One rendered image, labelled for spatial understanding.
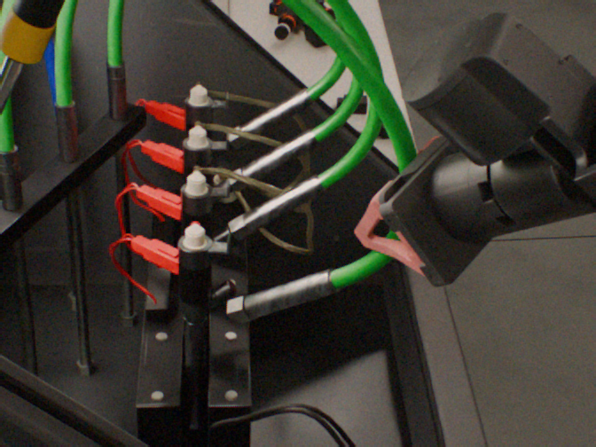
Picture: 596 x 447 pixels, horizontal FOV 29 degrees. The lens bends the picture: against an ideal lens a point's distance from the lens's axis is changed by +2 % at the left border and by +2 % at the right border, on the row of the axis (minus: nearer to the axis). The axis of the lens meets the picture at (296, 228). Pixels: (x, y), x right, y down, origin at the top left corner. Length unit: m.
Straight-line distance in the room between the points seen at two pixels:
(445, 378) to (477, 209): 0.43
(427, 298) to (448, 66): 0.59
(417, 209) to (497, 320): 2.00
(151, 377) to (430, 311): 0.30
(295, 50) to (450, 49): 0.95
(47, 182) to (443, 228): 0.47
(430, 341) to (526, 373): 1.44
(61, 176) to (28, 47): 0.58
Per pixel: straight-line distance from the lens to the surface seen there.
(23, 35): 0.50
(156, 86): 1.23
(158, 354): 1.06
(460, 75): 0.61
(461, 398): 1.08
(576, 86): 0.63
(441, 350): 1.13
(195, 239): 0.94
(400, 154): 0.75
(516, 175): 0.65
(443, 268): 0.71
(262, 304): 0.85
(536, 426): 2.46
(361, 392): 1.24
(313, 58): 1.55
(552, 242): 2.98
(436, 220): 0.71
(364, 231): 0.78
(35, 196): 1.05
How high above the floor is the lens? 1.68
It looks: 35 degrees down
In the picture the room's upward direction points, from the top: 3 degrees clockwise
